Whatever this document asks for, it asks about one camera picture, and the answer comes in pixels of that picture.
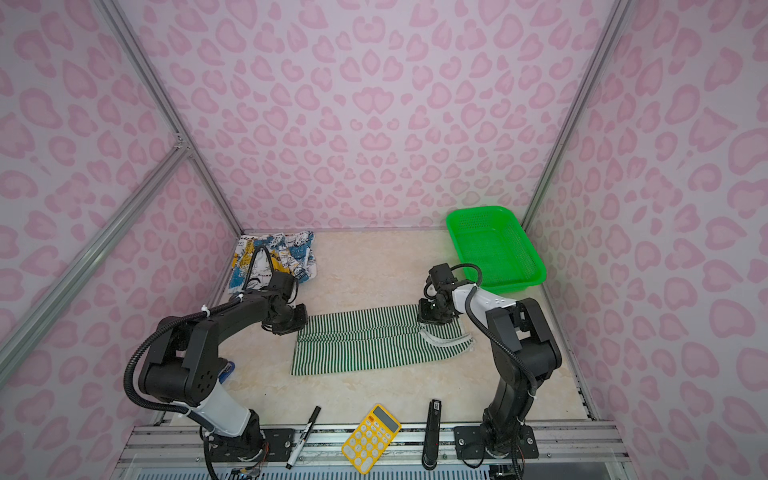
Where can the black stapler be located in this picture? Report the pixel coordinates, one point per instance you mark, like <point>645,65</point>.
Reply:
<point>431,443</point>

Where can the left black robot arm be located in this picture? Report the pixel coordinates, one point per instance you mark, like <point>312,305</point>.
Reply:
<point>178,367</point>

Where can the yellow calculator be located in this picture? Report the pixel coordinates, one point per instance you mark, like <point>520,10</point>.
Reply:
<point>370,439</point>

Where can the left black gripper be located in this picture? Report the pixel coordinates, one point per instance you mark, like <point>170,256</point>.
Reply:
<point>303,320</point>

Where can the green plastic basket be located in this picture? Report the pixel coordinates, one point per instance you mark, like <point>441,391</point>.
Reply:
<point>492,238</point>

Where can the green white striped garment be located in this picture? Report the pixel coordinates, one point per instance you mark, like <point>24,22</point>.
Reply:
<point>372,339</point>

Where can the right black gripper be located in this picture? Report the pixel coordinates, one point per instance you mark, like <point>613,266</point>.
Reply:
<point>424,315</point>

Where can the blue stapler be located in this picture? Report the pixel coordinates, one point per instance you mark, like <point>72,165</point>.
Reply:
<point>226,372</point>

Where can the colourful printed white shirt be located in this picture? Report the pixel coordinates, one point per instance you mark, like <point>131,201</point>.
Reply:
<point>257,257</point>

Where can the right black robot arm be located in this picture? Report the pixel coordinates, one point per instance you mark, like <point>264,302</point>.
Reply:
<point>525,354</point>

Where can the black marker pen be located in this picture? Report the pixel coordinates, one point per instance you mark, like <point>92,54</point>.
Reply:
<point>304,435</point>

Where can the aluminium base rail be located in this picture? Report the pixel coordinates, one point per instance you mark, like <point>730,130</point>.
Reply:
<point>569,449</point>

